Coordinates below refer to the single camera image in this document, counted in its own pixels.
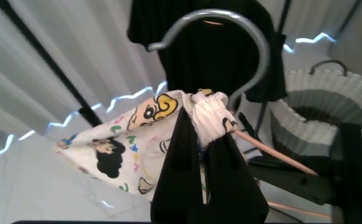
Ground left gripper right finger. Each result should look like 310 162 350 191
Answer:
205 132 269 222

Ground white curtain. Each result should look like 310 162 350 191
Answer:
0 0 362 156

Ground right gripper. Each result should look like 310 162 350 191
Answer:
248 123 362 224

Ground black clothes rack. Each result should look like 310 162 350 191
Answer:
0 0 293 156

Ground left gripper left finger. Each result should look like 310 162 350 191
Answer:
151 107 206 222

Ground cream printed garment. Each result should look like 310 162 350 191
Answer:
53 88 239 202

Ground black garment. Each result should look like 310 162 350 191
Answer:
126 0 289 103

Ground white laundry basket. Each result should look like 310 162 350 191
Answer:
269 59 362 156

